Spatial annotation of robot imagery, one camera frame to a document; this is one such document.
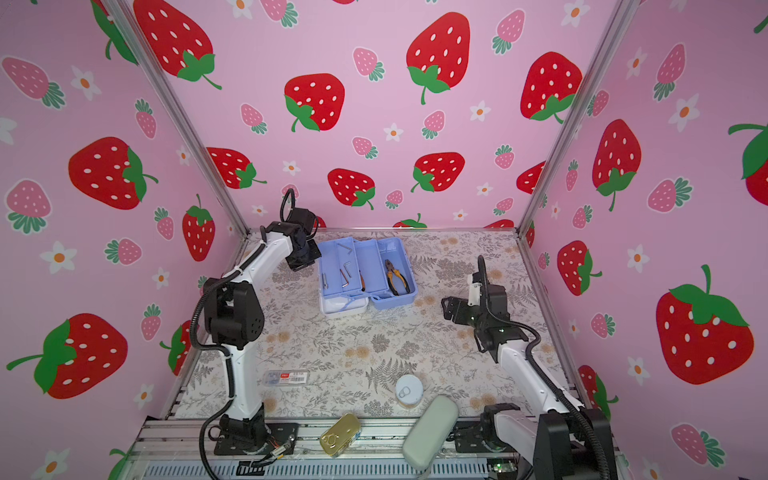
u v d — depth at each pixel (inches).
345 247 39.8
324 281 36.1
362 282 35.7
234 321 21.8
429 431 28.9
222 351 22.4
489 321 25.5
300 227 29.3
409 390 30.1
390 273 42.4
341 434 28.1
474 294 30.2
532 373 19.6
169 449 28.6
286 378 32.3
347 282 36.4
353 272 37.3
